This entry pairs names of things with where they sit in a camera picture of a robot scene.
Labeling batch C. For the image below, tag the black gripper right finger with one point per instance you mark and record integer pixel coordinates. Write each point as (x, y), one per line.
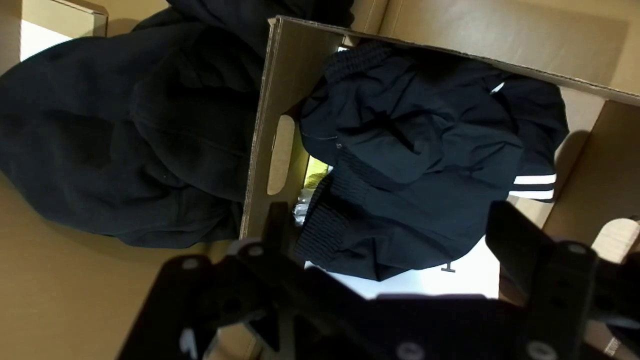
(561, 293)

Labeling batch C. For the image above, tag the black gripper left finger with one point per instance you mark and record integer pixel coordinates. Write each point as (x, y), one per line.
(313, 293)

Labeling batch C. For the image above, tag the dark jersey with white stripes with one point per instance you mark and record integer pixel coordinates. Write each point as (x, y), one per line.
(413, 166)

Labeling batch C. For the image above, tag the white cardboard box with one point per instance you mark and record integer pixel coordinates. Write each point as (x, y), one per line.
(282, 72)

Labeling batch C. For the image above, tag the small tan cardboard box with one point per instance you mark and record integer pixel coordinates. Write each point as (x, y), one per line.
(41, 37)

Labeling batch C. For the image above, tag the white card with text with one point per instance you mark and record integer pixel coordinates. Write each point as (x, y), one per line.
(413, 283)

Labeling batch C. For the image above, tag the yellow green item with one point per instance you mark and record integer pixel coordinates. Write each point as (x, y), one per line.
(316, 175)

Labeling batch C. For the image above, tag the black garment heap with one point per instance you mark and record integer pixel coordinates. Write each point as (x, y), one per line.
(132, 132)

